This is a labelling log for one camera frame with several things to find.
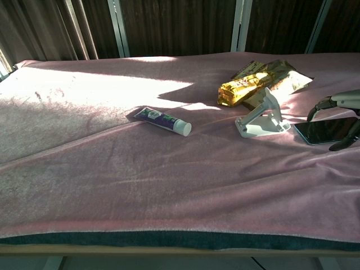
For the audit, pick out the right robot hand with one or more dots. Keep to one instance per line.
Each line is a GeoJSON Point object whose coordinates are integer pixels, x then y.
{"type": "Point", "coordinates": [346, 99]}

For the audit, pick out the black smartphone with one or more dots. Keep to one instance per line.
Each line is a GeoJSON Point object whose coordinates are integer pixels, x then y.
{"type": "Point", "coordinates": [320, 130]}

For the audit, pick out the patterned foil snack bag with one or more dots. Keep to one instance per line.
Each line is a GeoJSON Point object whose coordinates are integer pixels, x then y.
{"type": "Point", "coordinates": [292, 76]}

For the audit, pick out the dark brown partition panel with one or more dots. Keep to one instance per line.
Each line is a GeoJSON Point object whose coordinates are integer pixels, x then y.
{"type": "Point", "coordinates": [180, 25]}
{"type": "Point", "coordinates": [281, 25]}
{"type": "Point", "coordinates": [343, 25]}

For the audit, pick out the brown printed snack box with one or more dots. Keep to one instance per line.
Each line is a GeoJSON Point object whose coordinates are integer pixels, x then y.
{"type": "Point", "coordinates": [247, 69]}

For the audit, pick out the gold foil snack package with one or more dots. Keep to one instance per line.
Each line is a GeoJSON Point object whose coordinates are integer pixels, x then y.
{"type": "Point", "coordinates": [239, 90]}

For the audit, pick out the purple white toothpaste tube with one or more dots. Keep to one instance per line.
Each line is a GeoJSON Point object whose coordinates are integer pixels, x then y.
{"type": "Point", "coordinates": [160, 118]}

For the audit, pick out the pink fleece blanket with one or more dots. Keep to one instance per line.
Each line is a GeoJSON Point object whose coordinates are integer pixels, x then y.
{"type": "Point", "coordinates": [168, 182]}

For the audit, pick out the dark grey underlay pad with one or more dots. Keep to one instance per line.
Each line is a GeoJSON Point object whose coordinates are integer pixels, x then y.
{"type": "Point", "coordinates": [180, 240]}

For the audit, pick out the brown striped curtain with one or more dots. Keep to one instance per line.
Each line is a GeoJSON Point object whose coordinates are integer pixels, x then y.
{"type": "Point", "coordinates": [42, 28]}

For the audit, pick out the white partition post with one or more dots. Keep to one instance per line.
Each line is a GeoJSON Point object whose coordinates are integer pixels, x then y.
{"type": "Point", "coordinates": [119, 28]}
{"type": "Point", "coordinates": [240, 25]}
{"type": "Point", "coordinates": [316, 28]}

